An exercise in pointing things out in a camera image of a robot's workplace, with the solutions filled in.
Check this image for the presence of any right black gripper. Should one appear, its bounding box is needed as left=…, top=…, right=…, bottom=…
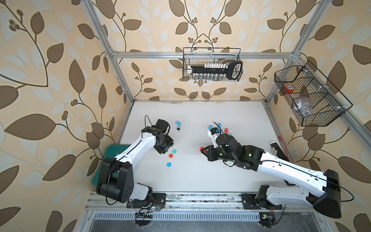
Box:
left=201, top=143, right=237, bottom=163

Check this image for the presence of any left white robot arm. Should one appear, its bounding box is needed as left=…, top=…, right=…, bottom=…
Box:
left=96, top=119, right=174, bottom=205

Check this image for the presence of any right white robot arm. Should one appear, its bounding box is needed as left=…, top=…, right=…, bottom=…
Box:
left=200, top=134, right=342, bottom=218

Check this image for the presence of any green plastic tool case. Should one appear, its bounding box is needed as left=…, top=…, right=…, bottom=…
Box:
left=92, top=144, right=131, bottom=187

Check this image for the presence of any small circuit board right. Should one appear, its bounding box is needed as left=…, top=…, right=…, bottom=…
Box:
left=259, top=213, right=275, bottom=228

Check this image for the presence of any small circuit board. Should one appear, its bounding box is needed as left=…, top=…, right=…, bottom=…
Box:
left=259, top=213, right=275, bottom=228
left=134, top=206, right=162, bottom=227

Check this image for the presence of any small circuit board left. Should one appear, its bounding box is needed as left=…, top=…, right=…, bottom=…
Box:
left=134, top=206, right=162, bottom=227

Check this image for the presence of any clear plastic bag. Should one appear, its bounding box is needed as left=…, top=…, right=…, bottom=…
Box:
left=294, top=97, right=315, bottom=118

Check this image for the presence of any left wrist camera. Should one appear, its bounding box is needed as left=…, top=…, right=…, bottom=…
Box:
left=156, top=119, right=171, bottom=135

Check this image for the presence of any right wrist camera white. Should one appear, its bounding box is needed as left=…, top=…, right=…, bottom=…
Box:
left=207, top=128, right=221, bottom=148

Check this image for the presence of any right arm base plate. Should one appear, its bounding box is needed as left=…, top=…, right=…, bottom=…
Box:
left=241, top=193, right=283, bottom=210

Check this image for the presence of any orange cable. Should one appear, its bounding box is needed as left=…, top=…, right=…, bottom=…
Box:
left=277, top=135, right=290, bottom=159

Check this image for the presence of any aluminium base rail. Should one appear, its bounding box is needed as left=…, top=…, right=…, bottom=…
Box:
left=84, top=190, right=322, bottom=215

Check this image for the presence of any socket rail tool black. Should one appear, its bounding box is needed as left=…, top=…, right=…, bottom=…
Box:
left=185, top=61, right=243, bottom=82

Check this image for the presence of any black wire basket back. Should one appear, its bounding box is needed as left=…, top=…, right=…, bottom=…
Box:
left=182, top=47, right=243, bottom=82

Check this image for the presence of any black wire basket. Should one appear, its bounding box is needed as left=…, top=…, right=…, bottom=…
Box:
left=274, top=61, right=353, bottom=127
left=182, top=47, right=243, bottom=82

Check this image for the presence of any black wire basket right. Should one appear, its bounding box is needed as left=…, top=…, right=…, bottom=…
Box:
left=274, top=61, right=353, bottom=127

